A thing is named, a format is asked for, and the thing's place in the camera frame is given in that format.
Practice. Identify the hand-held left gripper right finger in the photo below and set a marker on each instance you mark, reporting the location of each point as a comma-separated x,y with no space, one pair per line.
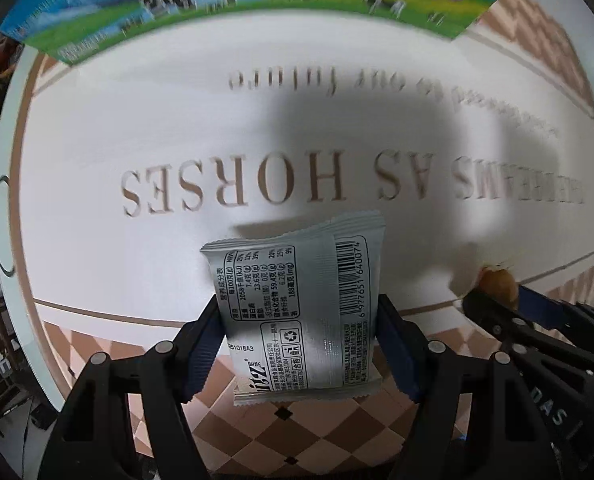
394,350

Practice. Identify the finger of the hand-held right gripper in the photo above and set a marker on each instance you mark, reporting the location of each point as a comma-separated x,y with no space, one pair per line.
542,307
497,317

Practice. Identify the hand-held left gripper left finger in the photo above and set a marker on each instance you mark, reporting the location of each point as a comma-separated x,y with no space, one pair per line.
204,350

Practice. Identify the brown round snack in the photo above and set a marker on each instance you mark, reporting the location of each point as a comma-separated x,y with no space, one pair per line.
499,285

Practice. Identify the silver snack packet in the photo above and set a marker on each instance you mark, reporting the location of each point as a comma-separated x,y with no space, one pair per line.
297,310

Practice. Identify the wooden chair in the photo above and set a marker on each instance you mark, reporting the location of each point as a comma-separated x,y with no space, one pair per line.
2,360

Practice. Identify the printed checkered table cloth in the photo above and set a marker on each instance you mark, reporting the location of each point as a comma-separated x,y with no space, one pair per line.
177,135

